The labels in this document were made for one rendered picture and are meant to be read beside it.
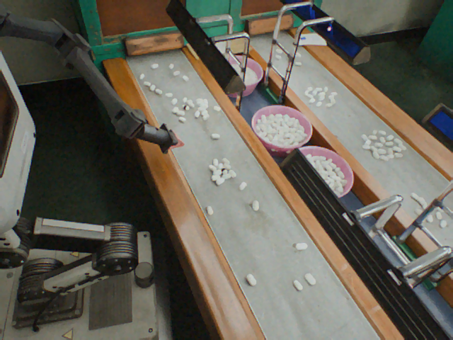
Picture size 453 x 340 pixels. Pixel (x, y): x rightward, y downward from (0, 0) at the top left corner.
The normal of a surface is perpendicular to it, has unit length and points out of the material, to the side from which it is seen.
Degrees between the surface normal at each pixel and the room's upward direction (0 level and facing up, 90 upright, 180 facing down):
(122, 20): 90
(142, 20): 90
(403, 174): 0
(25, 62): 90
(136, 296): 0
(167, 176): 0
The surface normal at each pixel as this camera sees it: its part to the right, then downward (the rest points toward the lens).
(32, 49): 0.36, 0.73
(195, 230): 0.08, -0.65
